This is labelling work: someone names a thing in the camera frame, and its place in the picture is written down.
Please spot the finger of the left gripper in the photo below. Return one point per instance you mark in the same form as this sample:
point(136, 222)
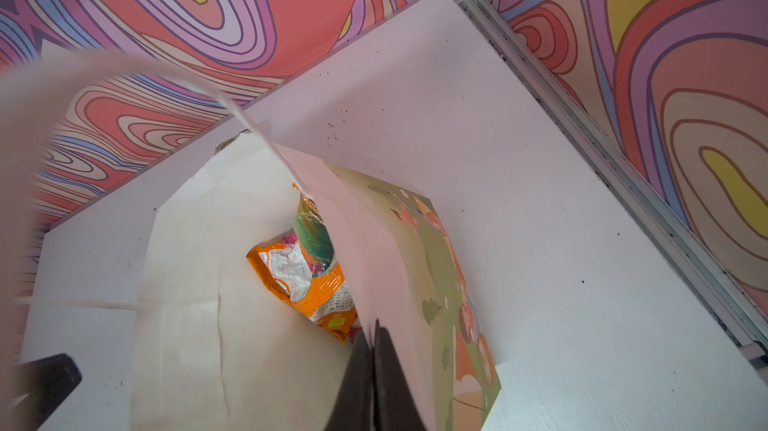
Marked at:
point(40, 387)

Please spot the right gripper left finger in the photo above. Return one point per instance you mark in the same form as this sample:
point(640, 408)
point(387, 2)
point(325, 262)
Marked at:
point(352, 410)

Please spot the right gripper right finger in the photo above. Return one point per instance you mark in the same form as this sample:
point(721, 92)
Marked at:
point(393, 405)

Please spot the illustrated paper gift bag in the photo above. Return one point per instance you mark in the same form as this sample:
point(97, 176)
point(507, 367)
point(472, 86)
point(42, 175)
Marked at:
point(215, 348)

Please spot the red orange Fox's fruits bag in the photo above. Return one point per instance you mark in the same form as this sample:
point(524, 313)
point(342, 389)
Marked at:
point(313, 238)

